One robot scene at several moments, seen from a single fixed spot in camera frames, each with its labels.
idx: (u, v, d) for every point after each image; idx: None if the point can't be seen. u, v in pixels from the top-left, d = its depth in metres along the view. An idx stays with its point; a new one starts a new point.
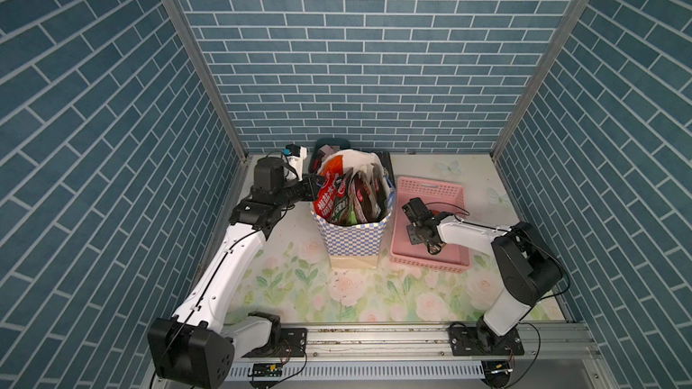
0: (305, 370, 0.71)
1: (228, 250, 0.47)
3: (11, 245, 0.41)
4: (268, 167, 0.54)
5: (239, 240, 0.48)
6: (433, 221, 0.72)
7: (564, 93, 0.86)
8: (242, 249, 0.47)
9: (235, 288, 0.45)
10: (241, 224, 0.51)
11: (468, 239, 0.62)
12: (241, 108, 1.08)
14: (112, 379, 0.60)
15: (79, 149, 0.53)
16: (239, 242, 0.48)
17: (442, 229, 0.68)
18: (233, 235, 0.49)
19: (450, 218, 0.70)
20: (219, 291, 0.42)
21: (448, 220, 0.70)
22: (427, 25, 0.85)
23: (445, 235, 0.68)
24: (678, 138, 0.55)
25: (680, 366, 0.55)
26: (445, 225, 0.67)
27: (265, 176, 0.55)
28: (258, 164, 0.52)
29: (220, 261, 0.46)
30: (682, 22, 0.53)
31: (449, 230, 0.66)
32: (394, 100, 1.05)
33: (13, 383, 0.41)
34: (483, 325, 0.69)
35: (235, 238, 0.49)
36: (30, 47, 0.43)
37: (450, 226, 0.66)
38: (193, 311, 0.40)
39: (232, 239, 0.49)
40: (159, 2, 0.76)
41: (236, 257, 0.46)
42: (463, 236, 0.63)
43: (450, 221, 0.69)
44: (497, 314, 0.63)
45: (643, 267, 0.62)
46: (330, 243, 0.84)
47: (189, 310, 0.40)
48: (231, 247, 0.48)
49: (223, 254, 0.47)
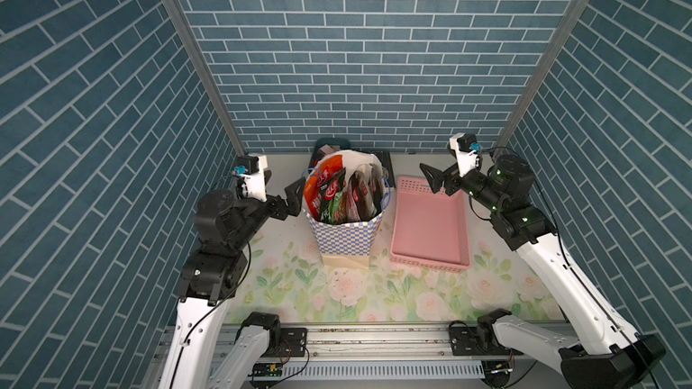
0: (305, 370, 0.71)
1: (184, 339, 0.39)
3: (9, 245, 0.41)
4: (213, 213, 0.40)
5: (195, 325, 0.39)
6: (525, 221, 0.50)
7: (564, 93, 0.86)
8: (202, 336, 0.39)
9: (205, 368, 0.39)
10: (195, 301, 0.40)
11: (559, 291, 0.46)
12: (241, 108, 1.08)
14: (112, 379, 0.60)
15: (79, 149, 0.53)
16: (195, 328, 0.39)
17: (532, 257, 0.49)
18: (188, 317, 0.40)
19: (555, 248, 0.47)
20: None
21: (550, 250, 0.47)
22: (427, 25, 0.85)
23: (523, 256, 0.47)
24: (678, 138, 0.55)
25: (680, 366, 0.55)
26: (541, 253, 0.47)
27: (211, 227, 0.41)
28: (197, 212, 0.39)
29: (177, 355, 0.38)
30: (682, 22, 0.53)
31: (539, 266, 0.48)
32: (394, 99, 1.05)
33: (13, 383, 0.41)
34: (484, 321, 0.70)
35: (191, 321, 0.40)
36: (29, 47, 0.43)
37: (549, 265, 0.46)
38: None
39: (186, 322, 0.40)
40: (159, 2, 0.76)
41: (196, 345, 0.39)
42: (556, 288, 0.46)
43: (550, 257, 0.46)
44: (512, 327, 0.63)
45: (643, 267, 0.62)
46: (323, 242, 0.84)
47: None
48: (186, 335, 0.39)
49: (177, 345, 0.39)
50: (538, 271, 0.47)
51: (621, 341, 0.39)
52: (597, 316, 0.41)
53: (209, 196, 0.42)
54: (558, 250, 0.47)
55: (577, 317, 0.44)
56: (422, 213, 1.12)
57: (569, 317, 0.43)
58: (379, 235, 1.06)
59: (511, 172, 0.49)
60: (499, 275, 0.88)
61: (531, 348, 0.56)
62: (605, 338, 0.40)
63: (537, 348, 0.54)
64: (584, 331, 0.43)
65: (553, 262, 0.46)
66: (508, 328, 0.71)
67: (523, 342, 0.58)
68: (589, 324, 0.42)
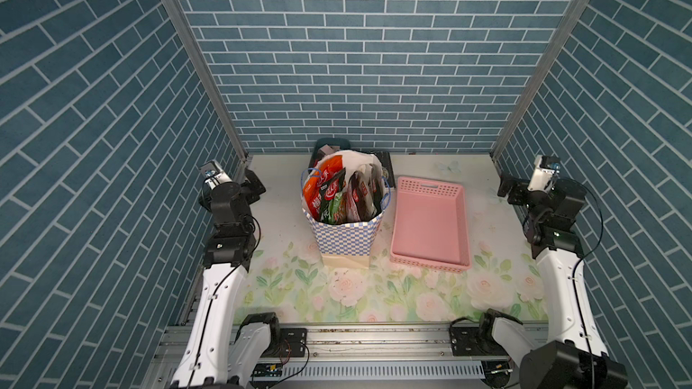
0: (305, 370, 0.71)
1: (212, 295, 0.45)
3: (9, 245, 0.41)
4: (226, 198, 0.49)
5: (221, 283, 0.46)
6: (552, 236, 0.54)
7: (564, 93, 0.86)
8: (227, 291, 0.45)
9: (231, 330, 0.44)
10: (217, 267, 0.48)
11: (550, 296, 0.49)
12: (241, 108, 1.08)
14: (112, 379, 0.60)
15: (79, 149, 0.53)
16: (221, 284, 0.46)
17: (543, 261, 0.53)
18: (213, 279, 0.46)
19: (569, 260, 0.50)
20: (216, 340, 0.41)
21: (565, 261, 0.50)
22: (427, 26, 0.85)
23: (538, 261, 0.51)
24: (678, 138, 0.55)
25: (680, 366, 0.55)
26: (552, 259, 0.51)
27: (225, 209, 0.48)
28: (213, 200, 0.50)
29: (206, 310, 0.44)
30: (682, 22, 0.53)
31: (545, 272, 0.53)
32: (394, 99, 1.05)
33: (13, 383, 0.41)
34: (487, 314, 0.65)
35: (216, 281, 0.46)
36: (30, 47, 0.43)
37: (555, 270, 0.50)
38: (194, 370, 0.38)
39: (213, 284, 0.46)
40: (159, 2, 0.76)
41: (223, 299, 0.45)
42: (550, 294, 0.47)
43: (557, 264, 0.50)
44: (507, 326, 0.63)
45: (643, 267, 0.62)
46: (323, 242, 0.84)
47: (190, 370, 0.38)
48: (214, 291, 0.45)
49: (206, 302, 0.44)
50: (543, 277, 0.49)
51: (583, 345, 0.40)
52: (570, 320, 0.43)
53: (219, 188, 0.51)
54: (572, 263, 0.50)
55: (554, 319, 0.47)
56: (422, 213, 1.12)
57: (549, 321, 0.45)
58: (379, 235, 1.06)
59: (564, 189, 0.54)
60: (500, 276, 0.88)
61: (514, 352, 0.56)
62: (568, 335, 0.42)
63: (518, 356, 0.54)
64: (555, 330, 0.45)
65: (560, 269, 0.49)
66: (504, 326, 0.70)
67: (512, 343, 0.58)
68: (560, 322, 0.44)
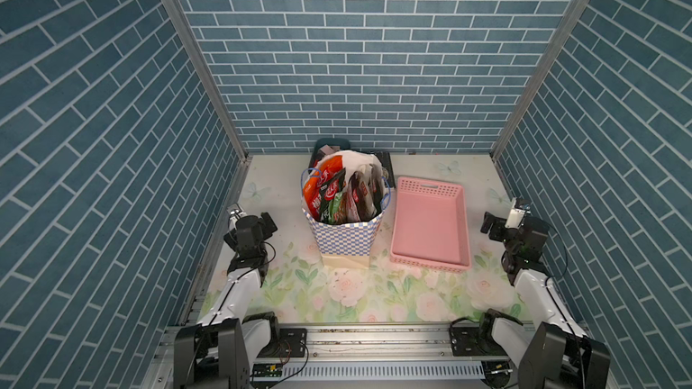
0: (305, 370, 0.71)
1: (235, 279, 0.57)
3: (10, 245, 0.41)
4: (248, 226, 0.64)
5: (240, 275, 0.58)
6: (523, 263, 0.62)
7: (564, 93, 0.86)
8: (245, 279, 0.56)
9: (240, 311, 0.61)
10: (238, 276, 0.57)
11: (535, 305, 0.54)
12: (241, 109, 1.09)
14: (112, 379, 0.60)
15: (79, 149, 0.53)
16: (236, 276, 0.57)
17: (521, 280, 0.61)
18: (234, 275, 0.58)
19: (540, 275, 0.59)
20: (235, 302, 0.49)
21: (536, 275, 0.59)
22: (427, 26, 0.85)
23: (519, 285, 0.61)
24: (678, 138, 0.55)
25: (680, 366, 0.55)
26: (529, 275, 0.59)
27: (247, 233, 0.64)
28: (238, 227, 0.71)
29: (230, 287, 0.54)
30: (682, 22, 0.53)
31: (526, 287, 0.59)
32: (394, 100, 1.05)
33: (13, 383, 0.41)
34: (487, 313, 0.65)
35: (235, 275, 0.58)
36: (30, 47, 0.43)
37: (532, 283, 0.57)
38: (215, 314, 0.46)
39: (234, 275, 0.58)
40: (159, 3, 0.76)
41: (241, 284, 0.54)
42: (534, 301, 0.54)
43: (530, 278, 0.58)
44: (507, 326, 0.63)
45: (642, 267, 0.63)
46: (323, 242, 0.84)
47: (212, 316, 0.46)
48: (236, 276, 0.57)
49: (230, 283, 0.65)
50: (525, 294, 0.59)
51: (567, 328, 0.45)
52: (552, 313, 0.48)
53: (242, 220, 0.66)
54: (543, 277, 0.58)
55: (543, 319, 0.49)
56: (421, 213, 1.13)
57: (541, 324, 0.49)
58: (379, 235, 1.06)
59: (529, 224, 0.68)
60: (500, 276, 0.88)
61: (513, 352, 0.56)
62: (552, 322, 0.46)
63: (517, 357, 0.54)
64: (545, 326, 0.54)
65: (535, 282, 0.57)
66: (504, 325, 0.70)
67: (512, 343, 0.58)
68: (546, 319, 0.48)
